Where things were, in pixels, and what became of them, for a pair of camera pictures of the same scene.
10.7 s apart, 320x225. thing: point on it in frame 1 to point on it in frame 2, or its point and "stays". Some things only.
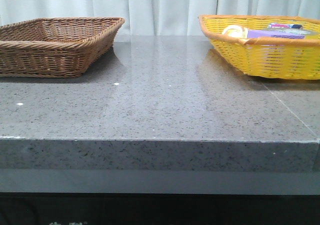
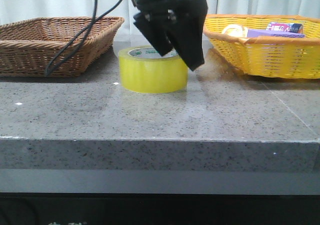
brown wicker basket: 55,47 stays
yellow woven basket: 286,59 stays
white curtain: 156,10 stays
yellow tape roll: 301,31 to 142,69
